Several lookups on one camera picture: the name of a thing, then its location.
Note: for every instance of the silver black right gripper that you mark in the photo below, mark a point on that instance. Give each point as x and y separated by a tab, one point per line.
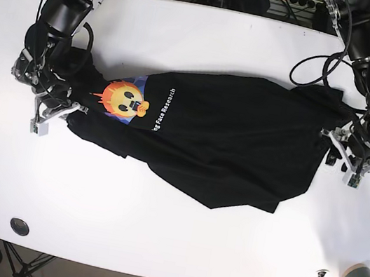
51	88

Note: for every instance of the black graphic T-shirt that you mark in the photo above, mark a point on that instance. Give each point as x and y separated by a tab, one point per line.
223	140

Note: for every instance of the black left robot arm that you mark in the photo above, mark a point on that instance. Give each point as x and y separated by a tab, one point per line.
351	21

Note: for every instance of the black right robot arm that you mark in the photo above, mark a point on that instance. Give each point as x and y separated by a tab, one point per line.
57	45

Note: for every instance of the black table grommet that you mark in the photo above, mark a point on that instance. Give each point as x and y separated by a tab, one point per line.
19	226

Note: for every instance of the black tripod stand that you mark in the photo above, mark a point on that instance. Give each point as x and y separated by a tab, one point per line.
20	268

